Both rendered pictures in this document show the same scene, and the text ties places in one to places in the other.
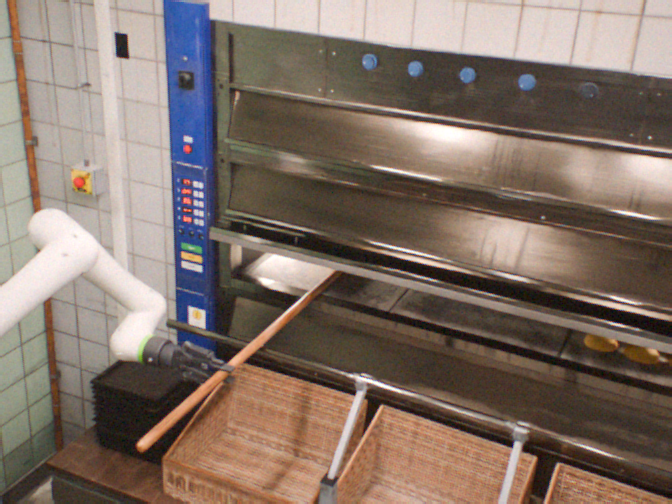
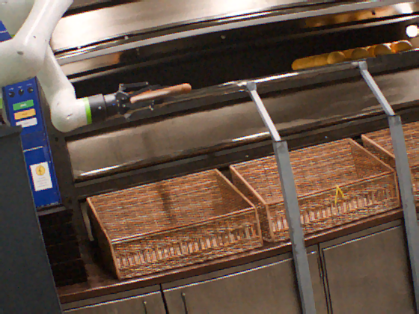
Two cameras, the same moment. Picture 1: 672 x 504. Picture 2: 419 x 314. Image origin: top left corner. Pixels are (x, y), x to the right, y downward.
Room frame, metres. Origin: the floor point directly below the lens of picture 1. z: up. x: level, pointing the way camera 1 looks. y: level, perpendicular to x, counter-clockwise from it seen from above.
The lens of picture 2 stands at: (-0.38, 2.07, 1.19)
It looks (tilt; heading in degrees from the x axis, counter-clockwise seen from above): 4 degrees down; 323
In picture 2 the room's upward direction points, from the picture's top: 12 degrees counter-clockwise
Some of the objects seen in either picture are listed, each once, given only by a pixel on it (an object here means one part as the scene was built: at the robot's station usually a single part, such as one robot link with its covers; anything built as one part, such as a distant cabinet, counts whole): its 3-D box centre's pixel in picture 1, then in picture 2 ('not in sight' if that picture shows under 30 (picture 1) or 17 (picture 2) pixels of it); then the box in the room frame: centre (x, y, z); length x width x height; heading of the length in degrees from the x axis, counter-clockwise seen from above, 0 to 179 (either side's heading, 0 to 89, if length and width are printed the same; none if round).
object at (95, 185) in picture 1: (87, 179); not in sight; (3.03, 0.91, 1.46); 0.10 x 0.07 x 0.10; 65
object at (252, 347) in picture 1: (296, 308); (142, 97); (2.56, 0.10, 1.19); 1.71 x 0.03 x 0.03; 155
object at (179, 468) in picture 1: (268, 445); (170, 222); (2.44, 0.18, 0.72); 0.56 x 0.49 x 0.28; 66
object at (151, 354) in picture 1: (160, 351); (97, 108); (2.25, 0.50, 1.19); 0.12 x 0.06 x 0.09; 155
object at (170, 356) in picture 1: (179, 358); (117, 103); (2.21, 0.43, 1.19); 0.09 x 0.07 x 0.08; 65
